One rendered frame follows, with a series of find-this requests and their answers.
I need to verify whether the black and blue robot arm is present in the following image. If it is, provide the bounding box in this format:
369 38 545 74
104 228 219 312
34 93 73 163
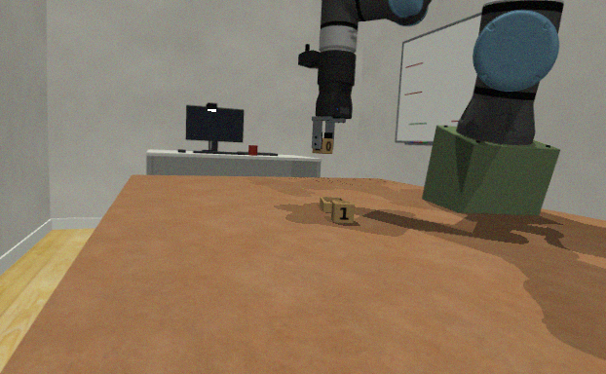
321 0 564 145

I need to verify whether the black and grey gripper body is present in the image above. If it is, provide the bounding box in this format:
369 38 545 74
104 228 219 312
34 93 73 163
298 25 358 119

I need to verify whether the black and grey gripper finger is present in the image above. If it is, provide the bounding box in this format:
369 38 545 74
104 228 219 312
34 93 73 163
312 116 333 149
324 118 346 145

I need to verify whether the tan open-top tray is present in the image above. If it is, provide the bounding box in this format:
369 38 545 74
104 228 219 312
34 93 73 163
320 197 344 212

